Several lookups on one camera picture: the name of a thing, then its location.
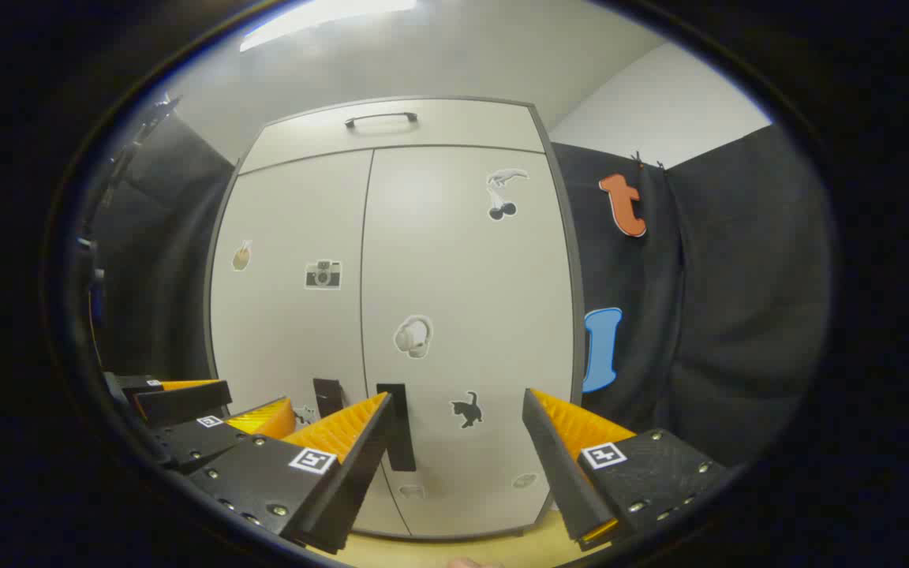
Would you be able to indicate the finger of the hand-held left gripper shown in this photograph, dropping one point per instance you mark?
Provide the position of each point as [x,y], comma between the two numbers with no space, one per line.
[182,404]
[202,442]

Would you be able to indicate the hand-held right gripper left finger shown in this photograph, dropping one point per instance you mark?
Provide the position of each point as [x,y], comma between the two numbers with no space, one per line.
[360,465]

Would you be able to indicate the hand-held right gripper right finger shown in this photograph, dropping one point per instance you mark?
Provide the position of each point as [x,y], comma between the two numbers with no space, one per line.
[557,473]

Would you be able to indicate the black backdrop cloth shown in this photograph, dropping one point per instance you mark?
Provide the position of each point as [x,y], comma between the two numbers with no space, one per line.
[738,300]
[162,260]

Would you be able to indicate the grey cabinet door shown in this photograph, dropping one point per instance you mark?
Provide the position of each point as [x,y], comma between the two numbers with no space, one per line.
[289,331]
[462,276]

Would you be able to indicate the ceiling light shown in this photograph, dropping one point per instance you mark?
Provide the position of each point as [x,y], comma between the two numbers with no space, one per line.
[320,16]

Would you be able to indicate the grey cabinet drawer front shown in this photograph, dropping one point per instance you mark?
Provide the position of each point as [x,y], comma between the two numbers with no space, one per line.
[462,126]

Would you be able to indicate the grey double-door shoe cabinet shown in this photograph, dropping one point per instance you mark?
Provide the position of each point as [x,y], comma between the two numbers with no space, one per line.
[578,300]

